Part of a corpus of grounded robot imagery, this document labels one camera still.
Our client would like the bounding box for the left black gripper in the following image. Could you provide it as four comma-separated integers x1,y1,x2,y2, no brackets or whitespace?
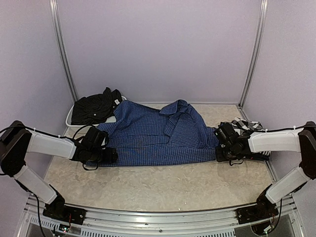
89,147,118,163

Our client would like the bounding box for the blue checked long sleeve shirt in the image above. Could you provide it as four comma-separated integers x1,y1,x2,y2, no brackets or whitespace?
97,100,219,167

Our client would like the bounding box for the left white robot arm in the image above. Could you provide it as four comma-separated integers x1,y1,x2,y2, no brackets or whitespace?
0,120,118,220

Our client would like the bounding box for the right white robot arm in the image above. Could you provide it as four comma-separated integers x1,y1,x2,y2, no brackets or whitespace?
214,121,316,219

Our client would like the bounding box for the black white plaid folded shirt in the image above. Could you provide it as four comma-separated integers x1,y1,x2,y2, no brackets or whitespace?
232,117,271,161

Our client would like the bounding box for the white plastic basket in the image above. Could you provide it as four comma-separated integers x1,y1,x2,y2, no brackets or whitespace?
66,96,127,130

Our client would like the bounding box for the black striped shirt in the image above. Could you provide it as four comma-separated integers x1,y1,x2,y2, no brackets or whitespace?
71,87,123,125

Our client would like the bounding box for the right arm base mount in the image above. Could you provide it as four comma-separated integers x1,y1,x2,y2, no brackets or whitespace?
236,201,279,224

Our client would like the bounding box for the front aluminium rail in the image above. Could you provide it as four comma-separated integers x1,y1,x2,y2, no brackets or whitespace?
16,196,307,237

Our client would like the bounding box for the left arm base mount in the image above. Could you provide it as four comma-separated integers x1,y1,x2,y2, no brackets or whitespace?
43,202,87,225

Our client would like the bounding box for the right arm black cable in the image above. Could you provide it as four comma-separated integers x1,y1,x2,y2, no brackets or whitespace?
251,197,283,234

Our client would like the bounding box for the right aluminium frame post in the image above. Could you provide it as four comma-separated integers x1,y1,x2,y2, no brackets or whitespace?
238,0,269,110

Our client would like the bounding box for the aluminium frame post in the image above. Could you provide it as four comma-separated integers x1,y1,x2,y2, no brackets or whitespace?
49,0,79,102
238,0,269,110

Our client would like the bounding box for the left aluminium frame post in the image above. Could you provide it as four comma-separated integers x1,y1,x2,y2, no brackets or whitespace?
49,0,79,102

